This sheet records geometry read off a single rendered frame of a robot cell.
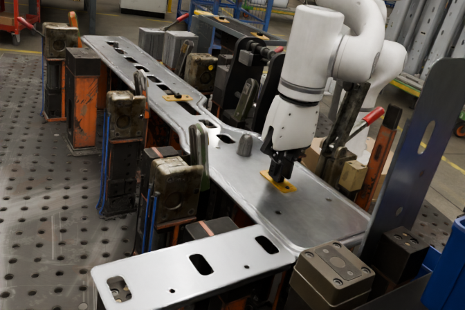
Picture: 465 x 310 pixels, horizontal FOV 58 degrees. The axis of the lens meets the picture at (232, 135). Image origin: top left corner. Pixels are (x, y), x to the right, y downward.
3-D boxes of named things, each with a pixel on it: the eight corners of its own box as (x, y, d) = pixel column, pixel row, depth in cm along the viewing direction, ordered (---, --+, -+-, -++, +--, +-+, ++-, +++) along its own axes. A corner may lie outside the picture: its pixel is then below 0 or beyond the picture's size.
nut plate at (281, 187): (258, 172, 88) (259, 167, 88) (272, 169, 90) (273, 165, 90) (283, 193, 82) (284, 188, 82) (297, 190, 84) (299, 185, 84)
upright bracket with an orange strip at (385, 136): (321, 298, 100) (387, 103, 80) (324, 296, 101) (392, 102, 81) (329, 307, 98) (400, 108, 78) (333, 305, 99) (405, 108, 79)
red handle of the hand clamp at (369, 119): (323, 141, 92) (374, 102, 96) (324, 148, 94) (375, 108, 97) (337, 150, 89) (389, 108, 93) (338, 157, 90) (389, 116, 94)
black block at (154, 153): (122, 252, 103) (130, 146, 91) (162, 242, 109) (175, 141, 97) (133, 275, 97) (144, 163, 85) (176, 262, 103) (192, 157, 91)
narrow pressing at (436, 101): (348, 276, 63) (430, 55, 50) (395, 257, 70) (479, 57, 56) (351, 279, 63) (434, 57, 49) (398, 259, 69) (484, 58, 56)
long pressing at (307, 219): (70, 37, 166) (70, 32, 165) (126, 39, 178) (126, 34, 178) (297, 266, 65) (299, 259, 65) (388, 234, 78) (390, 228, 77)
